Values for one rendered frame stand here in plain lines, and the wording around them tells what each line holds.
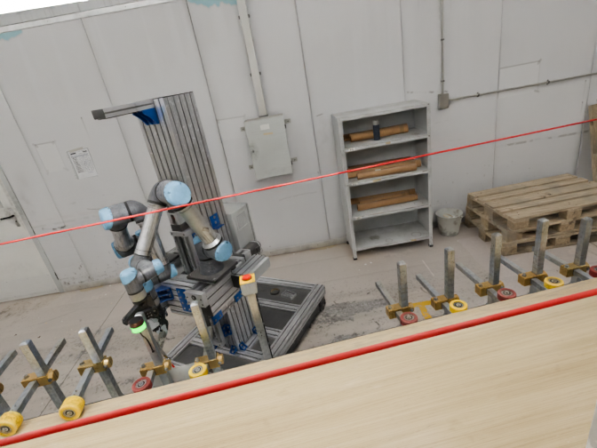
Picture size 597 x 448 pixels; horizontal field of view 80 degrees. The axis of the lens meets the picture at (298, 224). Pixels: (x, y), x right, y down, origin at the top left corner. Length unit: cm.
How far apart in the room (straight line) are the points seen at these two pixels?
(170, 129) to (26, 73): 261
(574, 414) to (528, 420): 14
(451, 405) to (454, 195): 341
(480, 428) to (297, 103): 327
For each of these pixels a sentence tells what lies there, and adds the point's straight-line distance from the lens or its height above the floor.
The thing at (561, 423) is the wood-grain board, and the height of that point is 90.
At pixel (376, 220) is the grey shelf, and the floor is 23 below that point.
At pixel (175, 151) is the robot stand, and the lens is 221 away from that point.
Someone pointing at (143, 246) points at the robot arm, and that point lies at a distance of 194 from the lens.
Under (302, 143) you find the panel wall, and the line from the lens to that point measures 399.
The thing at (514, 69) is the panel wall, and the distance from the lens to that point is 464.
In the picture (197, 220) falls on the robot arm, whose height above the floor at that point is 143.
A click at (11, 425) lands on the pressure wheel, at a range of 199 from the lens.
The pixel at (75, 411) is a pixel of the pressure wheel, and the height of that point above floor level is 95.
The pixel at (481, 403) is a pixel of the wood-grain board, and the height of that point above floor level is 90.
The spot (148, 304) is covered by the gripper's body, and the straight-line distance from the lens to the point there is 190.
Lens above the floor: 205
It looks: 23 degrees down
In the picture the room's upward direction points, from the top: 10 degrees counter-clockwise
